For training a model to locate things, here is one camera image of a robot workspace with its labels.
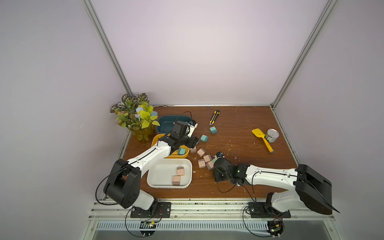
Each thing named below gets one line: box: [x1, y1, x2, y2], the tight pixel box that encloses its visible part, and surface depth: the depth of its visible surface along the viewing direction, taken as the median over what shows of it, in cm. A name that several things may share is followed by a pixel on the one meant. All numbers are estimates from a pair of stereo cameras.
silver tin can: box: [265, 128, 280, 143], surface depth 99 cm
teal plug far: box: [209, 126, 218, 135], surface depth 105 cm
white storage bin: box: [146, 158, 193, 189], surface depth 85 cm
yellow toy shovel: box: [251, 128, 275, 153], surface depth 102 cm
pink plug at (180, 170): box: [176, 165, 185, 176], surface depth 86 cm
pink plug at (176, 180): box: [172, 175, 180, 186], surface depth 83 cm
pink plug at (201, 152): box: [197, 148, 207, 157], surface depth 94 cm
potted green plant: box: [110, 93, 161, 144], surface depth 91 cm
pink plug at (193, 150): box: [190, 146, 197, 154], surface depth 94 cm
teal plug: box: [200, 134, 209, 143], surface depth 101 cm
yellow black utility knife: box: [209, 110, 221, 126], surface depth 113 cm
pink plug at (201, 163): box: [198, 159, 206, 168], surface depth 89 cm
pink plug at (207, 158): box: [203, 154, 212, 163], surface depth 91 cm
